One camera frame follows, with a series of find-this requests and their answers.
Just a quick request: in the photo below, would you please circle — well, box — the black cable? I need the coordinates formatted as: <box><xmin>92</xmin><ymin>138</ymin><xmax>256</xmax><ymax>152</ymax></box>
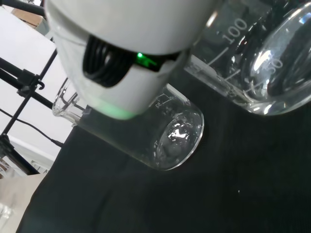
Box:
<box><xmin>0</xmin><ymin>108</ymin><xmax>65</xmax><ymax>147</ymax></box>

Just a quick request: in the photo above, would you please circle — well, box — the black tripod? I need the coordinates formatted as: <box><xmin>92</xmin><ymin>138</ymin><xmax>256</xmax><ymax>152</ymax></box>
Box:
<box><xmin>0</xmin><ymin>0</ymin><xmax>86</xmax><ymax>175</ymax></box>

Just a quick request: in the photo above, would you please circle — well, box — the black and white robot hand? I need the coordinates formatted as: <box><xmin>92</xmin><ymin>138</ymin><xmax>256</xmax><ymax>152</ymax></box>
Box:
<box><xmin>45</xmin><ymin>0</ymin><xmax>219</xmax><ymax>121</ymax></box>

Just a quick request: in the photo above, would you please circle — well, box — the black cloth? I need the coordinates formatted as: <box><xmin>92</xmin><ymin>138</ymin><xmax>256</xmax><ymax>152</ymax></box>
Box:
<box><xmin>17</xmin><ymin>80</ymin><xmax>311</xmax><ymax>233</ymax></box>

